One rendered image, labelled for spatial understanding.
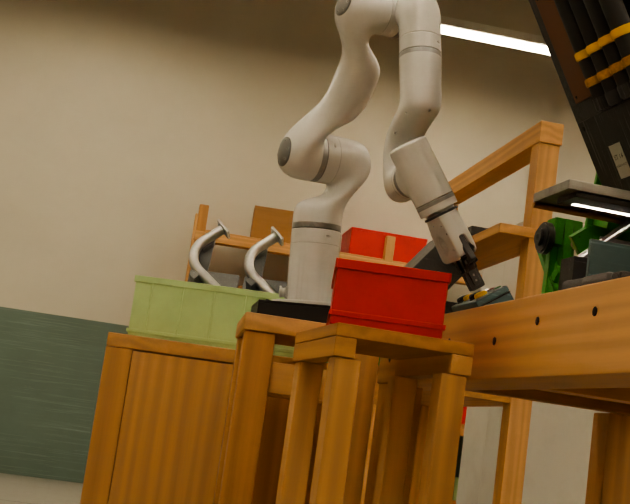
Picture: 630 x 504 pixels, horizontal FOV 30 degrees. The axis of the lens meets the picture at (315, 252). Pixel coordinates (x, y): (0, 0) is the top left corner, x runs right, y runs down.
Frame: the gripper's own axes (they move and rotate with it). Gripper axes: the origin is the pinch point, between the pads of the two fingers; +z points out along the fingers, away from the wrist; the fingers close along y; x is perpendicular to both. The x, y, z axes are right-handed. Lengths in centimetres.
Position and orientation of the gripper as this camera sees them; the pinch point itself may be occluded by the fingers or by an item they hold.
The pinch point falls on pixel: (473, 279)
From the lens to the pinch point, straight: 242.5
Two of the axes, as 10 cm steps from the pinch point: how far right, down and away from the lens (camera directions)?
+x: 8.7, -4.2, 2.6
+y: 2.3, -1.2, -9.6
